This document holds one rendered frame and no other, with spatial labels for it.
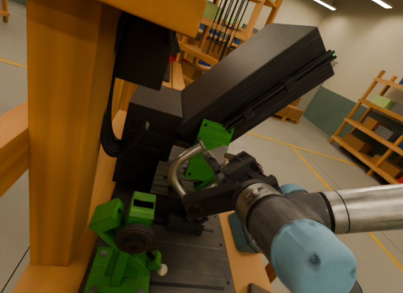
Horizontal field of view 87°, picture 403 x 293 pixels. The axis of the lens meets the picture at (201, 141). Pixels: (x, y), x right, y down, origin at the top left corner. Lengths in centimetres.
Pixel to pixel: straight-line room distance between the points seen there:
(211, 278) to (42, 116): 61
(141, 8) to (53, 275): 64
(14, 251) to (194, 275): 132
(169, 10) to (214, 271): 70
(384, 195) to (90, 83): 51
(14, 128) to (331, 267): 47
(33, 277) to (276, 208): 60
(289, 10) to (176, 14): 1031
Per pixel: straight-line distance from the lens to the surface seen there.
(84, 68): 38
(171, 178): 70
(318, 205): 44
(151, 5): 26
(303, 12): 1081
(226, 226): 91
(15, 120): 48
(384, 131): 654
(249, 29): 318
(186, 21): 26
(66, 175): 49
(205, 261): 78
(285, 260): 26
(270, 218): 29
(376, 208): 47
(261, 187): 34
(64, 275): 72
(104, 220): 48
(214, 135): 71
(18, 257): 182
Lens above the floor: 151
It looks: 26 degrees down
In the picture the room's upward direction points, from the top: 23 degrees clockwise
